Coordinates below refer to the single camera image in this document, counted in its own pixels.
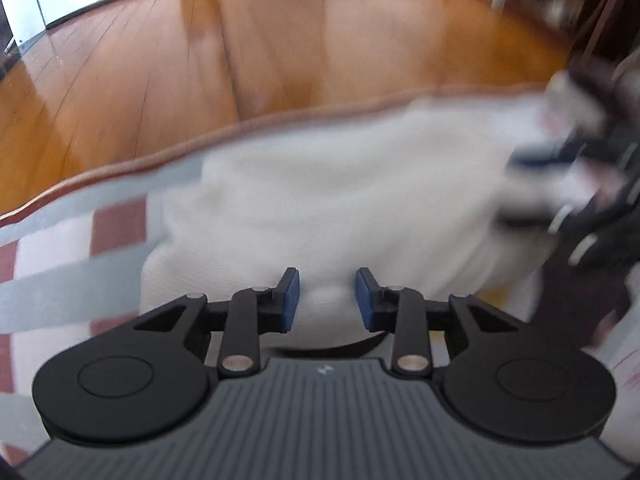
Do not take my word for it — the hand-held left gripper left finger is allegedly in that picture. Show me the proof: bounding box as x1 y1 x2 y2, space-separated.
132 267 301 377

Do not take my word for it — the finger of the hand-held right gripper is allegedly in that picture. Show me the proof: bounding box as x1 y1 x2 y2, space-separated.
506 134 603 173
499 202 573 233

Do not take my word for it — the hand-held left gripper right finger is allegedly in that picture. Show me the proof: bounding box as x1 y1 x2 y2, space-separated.
354 267 521 377

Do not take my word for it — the cream waffle-knit shirt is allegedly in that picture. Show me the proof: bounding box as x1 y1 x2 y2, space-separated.
139 92 568 353

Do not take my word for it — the dark wooden chair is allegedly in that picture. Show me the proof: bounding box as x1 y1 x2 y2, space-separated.
570 0 640 68

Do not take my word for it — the checked rug with dog print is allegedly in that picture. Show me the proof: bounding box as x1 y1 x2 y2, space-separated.
0 85 640 466

